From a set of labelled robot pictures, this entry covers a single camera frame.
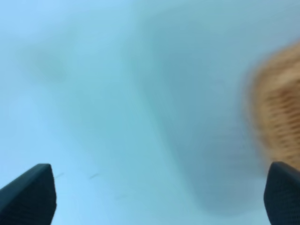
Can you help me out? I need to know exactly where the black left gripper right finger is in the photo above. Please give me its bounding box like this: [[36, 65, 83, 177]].
[[263, 162, 300, 225]]

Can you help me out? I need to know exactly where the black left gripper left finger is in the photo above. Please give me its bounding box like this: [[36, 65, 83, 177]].
[[0, 164, 57, 225]]

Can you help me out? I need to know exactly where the orange woven wicker basket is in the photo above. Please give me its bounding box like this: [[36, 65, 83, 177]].
[[247, 42, 300, 169]]

